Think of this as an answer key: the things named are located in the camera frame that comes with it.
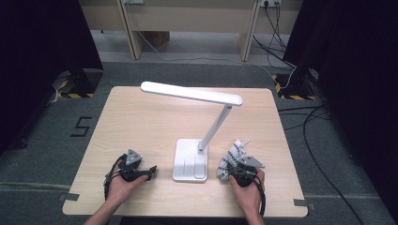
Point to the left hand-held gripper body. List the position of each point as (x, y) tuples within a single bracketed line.
[(133, 158)]

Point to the person's left hand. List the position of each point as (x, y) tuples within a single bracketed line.
[(120, 189)]

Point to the white desk lamp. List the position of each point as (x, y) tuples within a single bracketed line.
[(187, 162)]

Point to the stand base with striped tape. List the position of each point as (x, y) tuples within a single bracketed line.
[(294, 89), (78, 84)]

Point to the black curtain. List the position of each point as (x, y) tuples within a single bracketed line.
[(353, 78), (37, 62)]

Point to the white wall socket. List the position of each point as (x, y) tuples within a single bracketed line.
[(270, 2)]

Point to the person's right hand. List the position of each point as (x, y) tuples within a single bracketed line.
[(248, 197)]

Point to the brown cardboard box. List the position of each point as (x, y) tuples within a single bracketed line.
[(158, 38)]

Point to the grey tape piece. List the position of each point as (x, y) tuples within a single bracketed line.
[(304, 203), (69, 197)]

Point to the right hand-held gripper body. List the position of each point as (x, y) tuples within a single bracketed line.
[(250, 162)]

